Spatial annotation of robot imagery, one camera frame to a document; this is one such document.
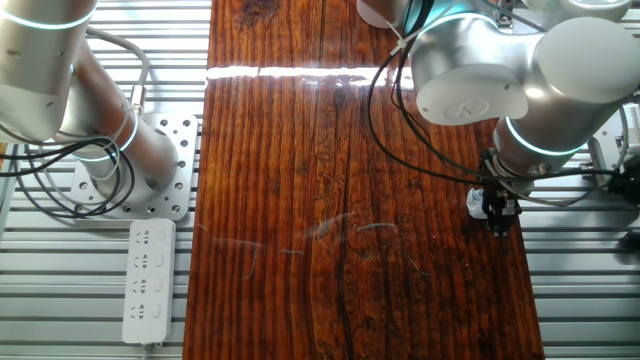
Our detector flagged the white plastic cup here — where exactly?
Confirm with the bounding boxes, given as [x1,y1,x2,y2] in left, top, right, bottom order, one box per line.
[356,0,407,30]

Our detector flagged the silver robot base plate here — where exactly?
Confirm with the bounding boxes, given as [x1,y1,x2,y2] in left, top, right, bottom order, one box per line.
[68,112,200,222]

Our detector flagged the white power strip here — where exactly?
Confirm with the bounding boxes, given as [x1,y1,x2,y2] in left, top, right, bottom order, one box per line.
[121,218,178,346]

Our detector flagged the black floor cable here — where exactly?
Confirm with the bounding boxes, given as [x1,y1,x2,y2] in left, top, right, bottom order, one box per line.
[0,138,137,219]

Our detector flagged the white paper ball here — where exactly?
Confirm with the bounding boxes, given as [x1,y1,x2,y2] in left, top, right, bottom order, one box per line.
[465,186,489,221]

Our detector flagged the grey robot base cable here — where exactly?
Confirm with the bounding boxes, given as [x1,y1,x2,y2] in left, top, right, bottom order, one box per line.
[83,25,152,117]

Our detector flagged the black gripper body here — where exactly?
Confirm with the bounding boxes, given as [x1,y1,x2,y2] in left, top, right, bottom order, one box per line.
[477,148,522,211]

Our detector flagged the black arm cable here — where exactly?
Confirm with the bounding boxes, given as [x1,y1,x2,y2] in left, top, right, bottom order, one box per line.
[366,0,619,187]

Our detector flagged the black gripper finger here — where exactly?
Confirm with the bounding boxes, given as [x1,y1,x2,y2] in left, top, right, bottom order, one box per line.
[500,197,520,238]
[482,194,502,237]

